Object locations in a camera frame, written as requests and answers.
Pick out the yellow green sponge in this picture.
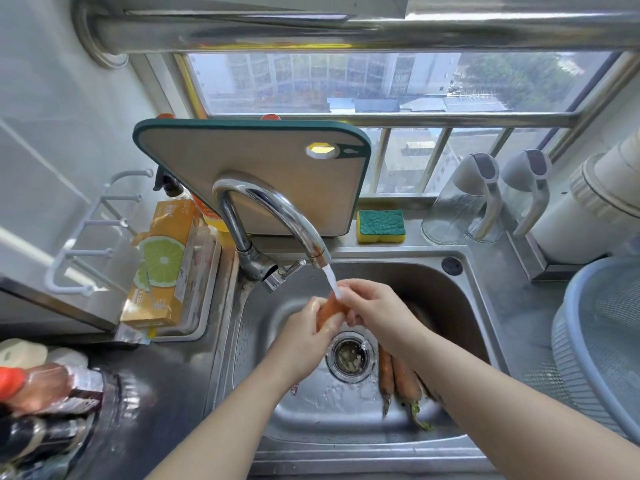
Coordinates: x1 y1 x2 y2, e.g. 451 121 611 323
355 209 407 245

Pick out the person's left hand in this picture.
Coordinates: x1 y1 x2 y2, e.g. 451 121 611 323
265 296 347 385

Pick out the person's right hand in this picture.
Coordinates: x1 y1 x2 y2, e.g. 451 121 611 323
337 278 437 366

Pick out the transparent plastic packet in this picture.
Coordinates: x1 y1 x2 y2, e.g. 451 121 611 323
175 225 213 333

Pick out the blue plastic colander basin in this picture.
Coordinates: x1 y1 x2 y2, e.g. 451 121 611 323
551 255 640 445

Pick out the stainless steel sink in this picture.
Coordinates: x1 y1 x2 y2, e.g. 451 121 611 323
207 244 516 478

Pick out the person's left forearm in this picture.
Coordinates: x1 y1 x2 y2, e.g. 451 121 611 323
145 357 311 480

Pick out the steel drain strainer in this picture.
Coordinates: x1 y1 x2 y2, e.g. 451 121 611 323
325 330 376 385

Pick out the yellow dish soap pump bottle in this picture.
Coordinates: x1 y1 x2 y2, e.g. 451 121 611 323
152 164 235 235

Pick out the clear plastic bag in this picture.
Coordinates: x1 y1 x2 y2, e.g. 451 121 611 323
113 323 157 347

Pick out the slim orange carrot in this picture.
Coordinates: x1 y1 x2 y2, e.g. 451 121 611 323
377 343 397 418

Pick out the person's right forearm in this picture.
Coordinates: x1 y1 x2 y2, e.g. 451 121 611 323
412 334 640 480

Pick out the beige capped bottle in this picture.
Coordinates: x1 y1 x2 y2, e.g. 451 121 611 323
0 338 49 369

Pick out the beige green-rimmed cutting board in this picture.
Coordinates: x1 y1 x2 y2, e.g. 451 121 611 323
132 118 373 238

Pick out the orange box with lime picture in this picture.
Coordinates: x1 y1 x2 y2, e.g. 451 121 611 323
119 199 201 329

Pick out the steel overhead pipe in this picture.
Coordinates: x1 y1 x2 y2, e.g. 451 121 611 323
71 0 640 71

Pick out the window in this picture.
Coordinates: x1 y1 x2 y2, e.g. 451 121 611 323
172 50 640 198

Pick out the white duct pipe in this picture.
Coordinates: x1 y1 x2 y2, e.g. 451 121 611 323
529 129 640 265

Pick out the white wall hook rack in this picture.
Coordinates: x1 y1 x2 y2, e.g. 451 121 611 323
43 168 155 297

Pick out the white plastic tray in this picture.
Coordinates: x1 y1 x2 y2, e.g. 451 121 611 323
149 227 223 343

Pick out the orange carrot with leafy stem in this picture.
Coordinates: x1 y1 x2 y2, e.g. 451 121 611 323
392 352 435 431

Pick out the white capped bottle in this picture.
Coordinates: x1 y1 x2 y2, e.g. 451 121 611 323
47 347 90 369

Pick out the red capped sauce bottle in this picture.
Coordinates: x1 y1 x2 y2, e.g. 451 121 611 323
0 363 106 417

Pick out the dark soy sauce bottle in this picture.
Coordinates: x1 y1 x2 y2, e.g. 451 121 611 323
0 415 96 461

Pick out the glass pitcher with grey lid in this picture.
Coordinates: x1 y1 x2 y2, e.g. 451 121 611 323
467 148 553 243
421 152 503 245

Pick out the steel window guard rail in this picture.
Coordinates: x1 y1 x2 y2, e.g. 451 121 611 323
207 110 583 195

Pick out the chrome faucet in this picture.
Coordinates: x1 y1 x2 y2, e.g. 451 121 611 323
212 170 333 295

